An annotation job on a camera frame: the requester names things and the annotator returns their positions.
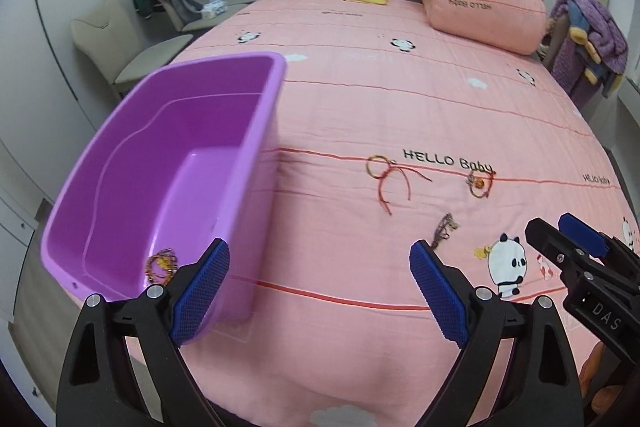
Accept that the multicolour braided bracelet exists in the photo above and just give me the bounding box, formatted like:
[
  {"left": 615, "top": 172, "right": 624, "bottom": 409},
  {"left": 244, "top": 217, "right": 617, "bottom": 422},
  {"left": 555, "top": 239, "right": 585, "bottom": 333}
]
[{"left": 144, "top": 247, "right": 180, "bottom": 286}]

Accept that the small yellow charm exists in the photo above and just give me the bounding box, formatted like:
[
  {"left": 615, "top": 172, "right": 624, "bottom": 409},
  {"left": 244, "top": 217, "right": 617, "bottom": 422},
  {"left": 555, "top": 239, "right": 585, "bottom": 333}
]
[{"left": 474, "top": 245, "right": 491, "bottom": 260}]

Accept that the red cord gold charm bracelet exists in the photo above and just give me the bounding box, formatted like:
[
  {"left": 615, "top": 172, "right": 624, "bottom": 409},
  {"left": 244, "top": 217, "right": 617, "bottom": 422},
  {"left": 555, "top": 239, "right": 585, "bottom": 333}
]
[{"left": 464, "top": 170, "right": 497, "bottom": 200}]

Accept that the red string bracelet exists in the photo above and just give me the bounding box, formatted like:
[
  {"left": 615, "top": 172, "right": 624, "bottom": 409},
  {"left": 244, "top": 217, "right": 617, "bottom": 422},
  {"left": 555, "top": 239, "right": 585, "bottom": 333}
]
[{"left": 364, "top": 152, "right": 434, "bottom": 217}]

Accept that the right hand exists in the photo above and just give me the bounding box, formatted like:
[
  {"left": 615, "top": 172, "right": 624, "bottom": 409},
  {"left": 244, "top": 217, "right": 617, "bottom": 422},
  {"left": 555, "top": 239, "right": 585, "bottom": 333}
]
[{"left": 578, "top": 341, "right": 631, "bottom": 417}]

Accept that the purple plastic tub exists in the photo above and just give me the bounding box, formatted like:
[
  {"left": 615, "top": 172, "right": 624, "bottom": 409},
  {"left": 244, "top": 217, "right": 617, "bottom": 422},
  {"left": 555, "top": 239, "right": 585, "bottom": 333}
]
[{"left": 41, "top": 52, "right": 286, "bottom": 324}]

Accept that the pink bed sheet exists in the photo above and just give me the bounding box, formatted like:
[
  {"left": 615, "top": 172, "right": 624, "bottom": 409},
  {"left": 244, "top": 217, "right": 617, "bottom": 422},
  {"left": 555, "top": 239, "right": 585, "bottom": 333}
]
[{"left": 182, "top": 0, "right": 639, "bottom": 426}]

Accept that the purple blanket pile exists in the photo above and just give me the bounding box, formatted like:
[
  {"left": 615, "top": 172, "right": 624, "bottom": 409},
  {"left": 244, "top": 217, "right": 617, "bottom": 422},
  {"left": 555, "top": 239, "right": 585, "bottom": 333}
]
[{"left": 542, "top": 0, "right": 628, "bottom": 108}]

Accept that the beige chair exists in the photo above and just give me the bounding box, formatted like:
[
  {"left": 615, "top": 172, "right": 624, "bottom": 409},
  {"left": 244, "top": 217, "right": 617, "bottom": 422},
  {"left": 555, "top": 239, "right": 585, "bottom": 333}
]
[
  {"left": 70, "top": 0, "right": 193, "bottom": 98},
  {"left": 160, "top": 0, "right": 258, "bottom": 34}
]

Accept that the white tissue pack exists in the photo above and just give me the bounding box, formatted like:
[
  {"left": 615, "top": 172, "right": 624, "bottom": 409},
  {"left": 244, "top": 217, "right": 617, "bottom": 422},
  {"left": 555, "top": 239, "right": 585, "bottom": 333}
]
[{"left": 200, "top": 0, "right": 228, "bottom": 20}]

